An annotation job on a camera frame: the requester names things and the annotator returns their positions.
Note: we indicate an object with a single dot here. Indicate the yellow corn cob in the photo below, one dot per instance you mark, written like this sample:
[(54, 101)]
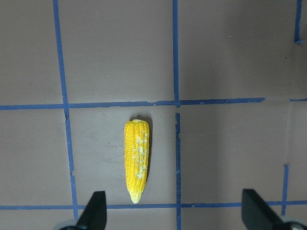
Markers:
[(136, 157)]

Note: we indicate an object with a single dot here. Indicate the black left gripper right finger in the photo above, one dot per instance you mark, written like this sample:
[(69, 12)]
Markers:
[(256, 213)]

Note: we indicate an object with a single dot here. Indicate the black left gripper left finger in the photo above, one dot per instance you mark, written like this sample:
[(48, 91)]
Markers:
[(94, 214)]

